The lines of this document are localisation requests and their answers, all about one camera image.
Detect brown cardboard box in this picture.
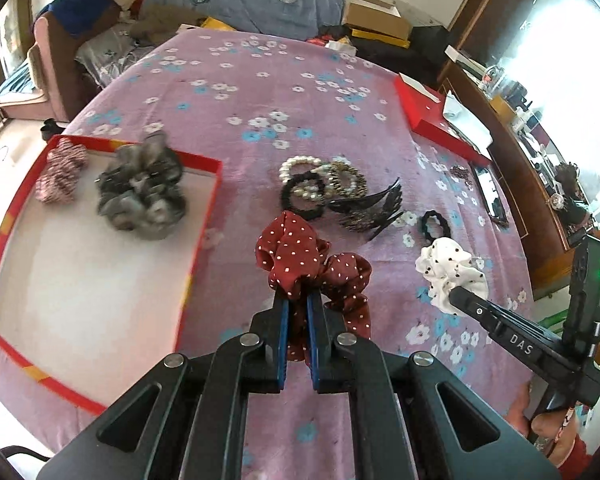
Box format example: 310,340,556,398
345,0,413,41

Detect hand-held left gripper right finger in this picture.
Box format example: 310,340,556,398
305,292,563,480

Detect pink floral bedsheet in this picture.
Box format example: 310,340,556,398
0,27,536,480

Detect dark red dotted scrunchie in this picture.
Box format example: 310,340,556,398
255,211,373,363

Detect white paper sheet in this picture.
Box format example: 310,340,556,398
442,91,493,148

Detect red box with white inside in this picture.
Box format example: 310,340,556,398
0,134,224,417

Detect grey organza scrunchie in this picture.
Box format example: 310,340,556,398
95,130,187,241

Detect white cherry print scrunchie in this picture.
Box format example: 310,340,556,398
415,238,489,316

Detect black bag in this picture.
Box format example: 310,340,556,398
409,22,462,86

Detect blue clothing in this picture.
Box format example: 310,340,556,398
47,0,116,36

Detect black hair claw clip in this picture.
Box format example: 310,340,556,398
328,177,406,241

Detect flat yellow box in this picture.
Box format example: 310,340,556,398
352,29,411,50

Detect red box lid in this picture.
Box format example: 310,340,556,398
395,74,493,167

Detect plain black hair tie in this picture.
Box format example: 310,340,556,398
420,209,453,241

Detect person's right hand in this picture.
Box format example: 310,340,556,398
511,384,577,457

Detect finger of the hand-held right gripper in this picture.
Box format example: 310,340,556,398
450,284,567,377

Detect black smartphone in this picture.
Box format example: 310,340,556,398
472,164,510,228

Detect pearl bracelet with green bead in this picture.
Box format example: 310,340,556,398
279,156,326,186

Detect small pearl bracelet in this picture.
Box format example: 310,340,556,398
336,179,368,200

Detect wooden dresser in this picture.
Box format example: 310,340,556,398
437,0,600,301

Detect leopard print hair tie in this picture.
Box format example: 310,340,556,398
322,157,366,186

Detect red white plaid scrunchie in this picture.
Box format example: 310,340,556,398
34,137,89,204

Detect pink armchair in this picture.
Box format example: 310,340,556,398
0,15,101,123

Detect person's right forearm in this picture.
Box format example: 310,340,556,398
554,432,595,480

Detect grey patterned cloth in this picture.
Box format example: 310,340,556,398
75,25,156,91

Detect black hair tie with pearls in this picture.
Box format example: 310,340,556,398
280,177,327,222

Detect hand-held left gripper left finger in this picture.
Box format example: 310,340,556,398
36,292,291,480

